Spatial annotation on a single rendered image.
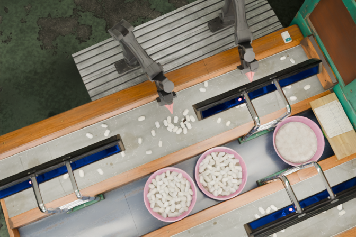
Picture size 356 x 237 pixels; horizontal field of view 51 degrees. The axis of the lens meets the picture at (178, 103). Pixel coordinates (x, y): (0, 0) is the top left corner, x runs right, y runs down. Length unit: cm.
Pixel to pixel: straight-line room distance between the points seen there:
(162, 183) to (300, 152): 73
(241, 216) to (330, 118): 69
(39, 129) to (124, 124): 44
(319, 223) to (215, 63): 98
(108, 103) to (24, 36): 135
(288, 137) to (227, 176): 39
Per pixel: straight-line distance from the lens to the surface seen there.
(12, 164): 215
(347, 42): 196
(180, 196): 197
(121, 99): 204
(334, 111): 215
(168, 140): 199
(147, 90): 204
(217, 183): 199
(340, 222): 213
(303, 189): 207
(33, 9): 330
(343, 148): 213
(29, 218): 207
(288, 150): 207
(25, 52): 316
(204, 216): 195
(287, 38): 220
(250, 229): 164
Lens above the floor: 271
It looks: 75 degrees down
